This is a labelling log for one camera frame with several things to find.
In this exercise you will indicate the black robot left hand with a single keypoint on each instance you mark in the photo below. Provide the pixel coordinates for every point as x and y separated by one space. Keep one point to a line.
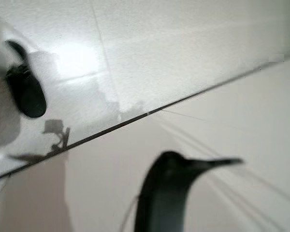
159 193

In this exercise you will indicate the white cabinet door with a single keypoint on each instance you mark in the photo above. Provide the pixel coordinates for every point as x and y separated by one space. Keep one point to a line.
244 96
99 181

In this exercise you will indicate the black robot foot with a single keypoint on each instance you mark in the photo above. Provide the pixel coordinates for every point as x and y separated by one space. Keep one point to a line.
26 91

